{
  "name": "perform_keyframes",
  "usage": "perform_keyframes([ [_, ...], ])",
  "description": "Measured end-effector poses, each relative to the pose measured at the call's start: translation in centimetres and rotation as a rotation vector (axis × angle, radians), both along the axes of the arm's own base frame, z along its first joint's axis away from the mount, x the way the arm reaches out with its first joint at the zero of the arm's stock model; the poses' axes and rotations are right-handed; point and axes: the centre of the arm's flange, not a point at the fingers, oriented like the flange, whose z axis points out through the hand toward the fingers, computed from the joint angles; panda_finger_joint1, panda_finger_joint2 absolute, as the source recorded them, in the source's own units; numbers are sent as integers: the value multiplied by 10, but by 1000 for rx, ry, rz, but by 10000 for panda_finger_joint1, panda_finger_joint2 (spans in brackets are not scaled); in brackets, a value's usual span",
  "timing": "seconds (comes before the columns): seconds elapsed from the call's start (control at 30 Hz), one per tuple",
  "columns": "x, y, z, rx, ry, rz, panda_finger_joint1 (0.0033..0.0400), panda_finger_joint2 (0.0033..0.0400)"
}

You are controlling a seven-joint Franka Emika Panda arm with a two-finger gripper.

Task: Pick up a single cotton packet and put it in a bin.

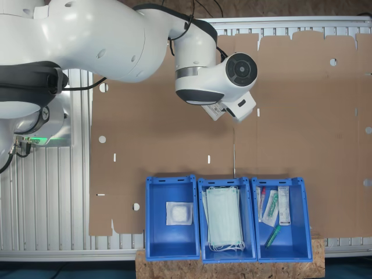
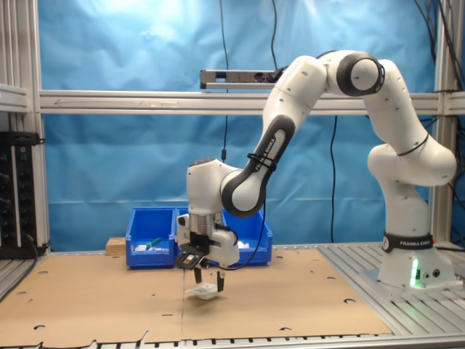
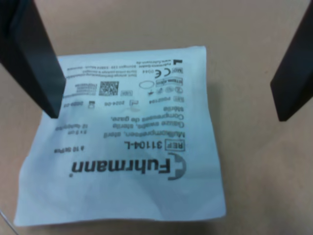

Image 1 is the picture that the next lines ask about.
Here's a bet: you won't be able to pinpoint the white cotton packet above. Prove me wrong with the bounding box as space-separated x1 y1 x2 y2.
166 201 194 226

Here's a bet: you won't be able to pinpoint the blue bin holding cotton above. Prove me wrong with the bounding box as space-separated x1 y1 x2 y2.
144 174 201 261

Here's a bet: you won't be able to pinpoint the brown cardboard sheet with flaps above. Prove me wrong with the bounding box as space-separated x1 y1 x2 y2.
234 30 372 239

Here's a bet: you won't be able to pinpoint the pale green face mask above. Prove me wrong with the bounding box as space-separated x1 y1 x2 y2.
202 185 246 253
206 187 244 245

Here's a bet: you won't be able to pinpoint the red-capped tube in packet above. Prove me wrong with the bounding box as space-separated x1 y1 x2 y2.
256 185 267 223

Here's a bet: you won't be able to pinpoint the green tube in clear packet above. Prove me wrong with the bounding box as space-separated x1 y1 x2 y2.
261 189 280 228

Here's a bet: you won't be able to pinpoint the blue bin holding masks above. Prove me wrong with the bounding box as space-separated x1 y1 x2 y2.
197 176 258 264

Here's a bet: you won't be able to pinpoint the white printed flat packet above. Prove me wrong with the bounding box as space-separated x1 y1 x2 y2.
277 185 292 227

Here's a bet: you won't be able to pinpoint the loose green tube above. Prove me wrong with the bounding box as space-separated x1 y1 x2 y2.
264 225 282 249

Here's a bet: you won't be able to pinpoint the blue bin holding tubes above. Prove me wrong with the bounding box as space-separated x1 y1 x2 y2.
251 176 313 263

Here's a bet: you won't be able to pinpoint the chipboard wood block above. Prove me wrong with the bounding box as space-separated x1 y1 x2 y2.
135 237 326 279

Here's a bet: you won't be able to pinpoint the black cables on floor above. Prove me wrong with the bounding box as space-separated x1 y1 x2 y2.
194 0 225 18

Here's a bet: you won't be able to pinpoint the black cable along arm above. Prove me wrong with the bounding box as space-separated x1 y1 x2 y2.
61 13 229 92

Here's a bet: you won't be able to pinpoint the black base connector cables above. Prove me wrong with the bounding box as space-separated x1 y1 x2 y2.
0 135 33 175

